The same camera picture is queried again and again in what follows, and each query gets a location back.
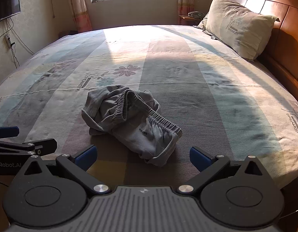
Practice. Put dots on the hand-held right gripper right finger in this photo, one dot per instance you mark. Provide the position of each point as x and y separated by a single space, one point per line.
199 159

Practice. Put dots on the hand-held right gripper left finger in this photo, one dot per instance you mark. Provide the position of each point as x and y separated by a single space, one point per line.
86 157

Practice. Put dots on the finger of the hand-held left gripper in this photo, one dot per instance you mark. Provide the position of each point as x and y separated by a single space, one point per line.
46 146
6 131

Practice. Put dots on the grey pants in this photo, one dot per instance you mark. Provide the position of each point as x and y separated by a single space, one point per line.
129 125

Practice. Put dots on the white power strip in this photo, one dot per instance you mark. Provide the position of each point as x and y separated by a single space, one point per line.
8 40

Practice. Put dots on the bed with patterned sheet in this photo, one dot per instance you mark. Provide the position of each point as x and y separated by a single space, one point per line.
163 65

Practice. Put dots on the flat beige pillow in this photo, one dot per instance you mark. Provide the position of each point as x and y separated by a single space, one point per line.
201 23

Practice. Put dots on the large beige pillow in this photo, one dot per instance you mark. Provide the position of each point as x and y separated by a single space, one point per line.
236 24

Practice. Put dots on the wooden nightstand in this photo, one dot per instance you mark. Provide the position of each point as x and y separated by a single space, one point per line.
186 19

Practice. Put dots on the pink patterned curtain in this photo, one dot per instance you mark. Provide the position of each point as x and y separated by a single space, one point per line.
185 0
77 7

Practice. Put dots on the folded grey cloth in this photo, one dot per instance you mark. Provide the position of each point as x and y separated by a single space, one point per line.
195 14

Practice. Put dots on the wooden headboard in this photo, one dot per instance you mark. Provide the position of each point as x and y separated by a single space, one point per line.
284 29

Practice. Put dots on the wall-mounted television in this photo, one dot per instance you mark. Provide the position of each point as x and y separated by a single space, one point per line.
6 4

